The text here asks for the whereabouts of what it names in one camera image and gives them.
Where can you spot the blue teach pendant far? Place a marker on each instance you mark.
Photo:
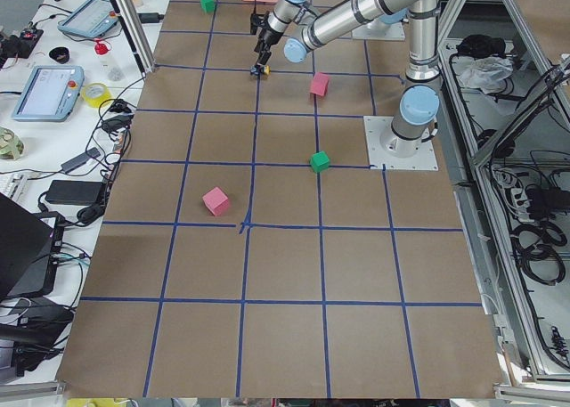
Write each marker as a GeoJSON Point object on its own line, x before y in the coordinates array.
{"type": "Point", "coordinates": [92, 19]}

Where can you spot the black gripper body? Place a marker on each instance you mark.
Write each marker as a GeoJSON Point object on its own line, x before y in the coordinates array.
{"type": "Point", "coordinates": [268, 36]}

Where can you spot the pink foam cube far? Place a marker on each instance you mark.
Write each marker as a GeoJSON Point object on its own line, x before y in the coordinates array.
{"type": "Point", "coordinates": [216, 201]}

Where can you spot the blue teach pendant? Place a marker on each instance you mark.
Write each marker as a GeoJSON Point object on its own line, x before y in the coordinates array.
{"type": "Point", "coordinates": [92, 19]}
{"type": "Point", "coordinates": [50, 94]}

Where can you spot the green foam cube near bin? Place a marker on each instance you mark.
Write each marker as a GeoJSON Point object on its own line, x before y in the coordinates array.
{"type": "Point", "coordinates": [208, 6]}

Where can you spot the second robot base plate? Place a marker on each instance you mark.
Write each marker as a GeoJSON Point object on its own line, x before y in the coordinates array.
{"type": "Point", "coordinates": [387, 151]}

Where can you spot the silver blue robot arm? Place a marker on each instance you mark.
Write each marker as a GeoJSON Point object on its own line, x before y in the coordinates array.
{"type": "Point", "coordinates": [417, 21]}

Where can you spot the black power adapter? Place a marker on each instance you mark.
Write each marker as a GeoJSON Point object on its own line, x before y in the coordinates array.
{"type": "Point", "coordinates": [77, 193]}

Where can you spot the black bowl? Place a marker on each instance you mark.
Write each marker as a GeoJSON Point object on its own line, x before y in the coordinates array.
{"type": "Point", "coordinates": [60, 54]}

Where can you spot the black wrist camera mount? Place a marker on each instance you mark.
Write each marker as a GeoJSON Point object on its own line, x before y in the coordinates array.
{"type": "Point", "coordinates": [257, 21]}

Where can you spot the pink foam cube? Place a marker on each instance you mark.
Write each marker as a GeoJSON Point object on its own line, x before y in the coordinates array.
{"type": "Point", "coordinates": [216, 201]}
{"type": "Point", "coordinates": [319, 84]}

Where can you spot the black laptop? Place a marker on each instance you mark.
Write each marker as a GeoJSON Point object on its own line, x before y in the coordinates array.
{"type": "Point", "coordinates": [29, 245]}

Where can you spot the aluminium frame post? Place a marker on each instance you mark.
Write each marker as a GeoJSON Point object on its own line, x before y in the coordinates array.
{"type": "Point", "coordinates": [135, 36]}

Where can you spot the yellow tape roll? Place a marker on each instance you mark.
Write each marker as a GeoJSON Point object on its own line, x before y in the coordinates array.
{"type": "Point", "coordinates": [96, 95]}

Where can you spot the blue teach pendant near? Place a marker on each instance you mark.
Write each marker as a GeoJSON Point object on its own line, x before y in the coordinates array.
{"type": "Point", "coordinates": [50, 94]}

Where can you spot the clear squeeze bottle red cap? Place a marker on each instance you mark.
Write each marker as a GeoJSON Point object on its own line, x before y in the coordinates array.
{"type": "Point", "coordinates": [109, 64]}

